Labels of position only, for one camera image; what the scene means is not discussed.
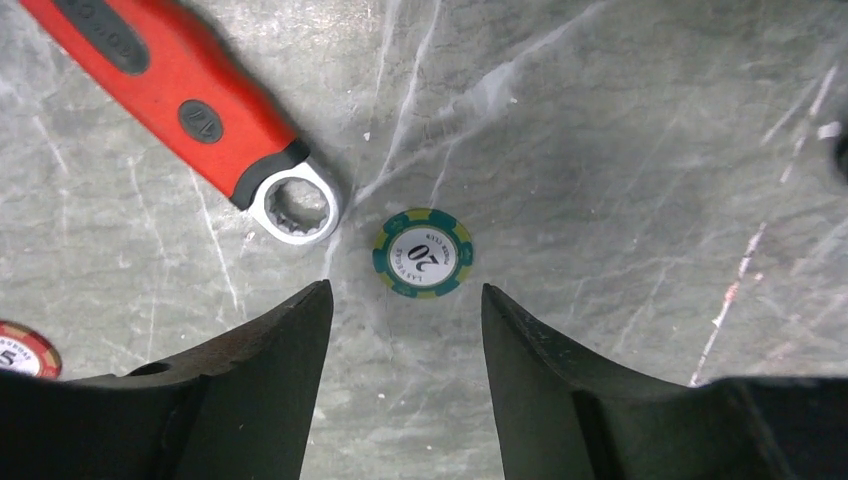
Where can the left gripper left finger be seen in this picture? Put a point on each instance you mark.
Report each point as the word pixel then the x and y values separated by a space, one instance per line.
pixel 238 406

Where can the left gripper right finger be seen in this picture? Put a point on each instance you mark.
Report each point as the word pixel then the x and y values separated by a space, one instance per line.
pixel 563 411

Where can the green 20 poker chip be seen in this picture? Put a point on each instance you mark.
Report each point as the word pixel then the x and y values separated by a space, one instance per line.
pixel 423 253

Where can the red 5 poker chip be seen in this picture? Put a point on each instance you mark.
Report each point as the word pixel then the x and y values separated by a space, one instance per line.
pixel 26 351

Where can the red-handled adjustable wrench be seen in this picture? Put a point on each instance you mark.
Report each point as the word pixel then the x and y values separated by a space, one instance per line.
pixel 166 67

